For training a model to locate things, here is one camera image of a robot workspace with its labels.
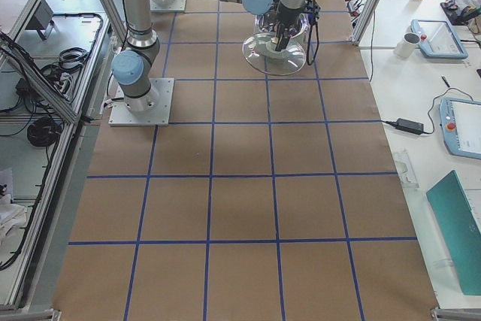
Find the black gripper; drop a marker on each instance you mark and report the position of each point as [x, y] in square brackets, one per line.
[286, 16]

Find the glass pot lid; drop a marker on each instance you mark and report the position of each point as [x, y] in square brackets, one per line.
[260, 52]

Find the white mug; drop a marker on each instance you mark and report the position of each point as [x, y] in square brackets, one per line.
[406, 45]

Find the black power adapter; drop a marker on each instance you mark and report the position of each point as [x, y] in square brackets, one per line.
[409, 126]

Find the blue teach pendant far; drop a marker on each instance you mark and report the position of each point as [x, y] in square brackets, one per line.
[438, 39]

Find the blue teach pendant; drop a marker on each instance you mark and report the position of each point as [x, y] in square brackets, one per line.
[460, 126]
[438, 39]

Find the black pen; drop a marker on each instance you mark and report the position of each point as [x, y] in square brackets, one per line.
[445, 81]

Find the clear acrylic stand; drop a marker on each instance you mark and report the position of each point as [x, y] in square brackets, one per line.
[405, 170]

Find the blue teach pendant near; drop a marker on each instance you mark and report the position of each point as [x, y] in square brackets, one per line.
[460, 126]

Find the aluminium frame post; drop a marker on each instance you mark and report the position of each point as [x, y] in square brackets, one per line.
[370, 1]

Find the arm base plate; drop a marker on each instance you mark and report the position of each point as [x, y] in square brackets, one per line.
[168, 6]
[153, 109]

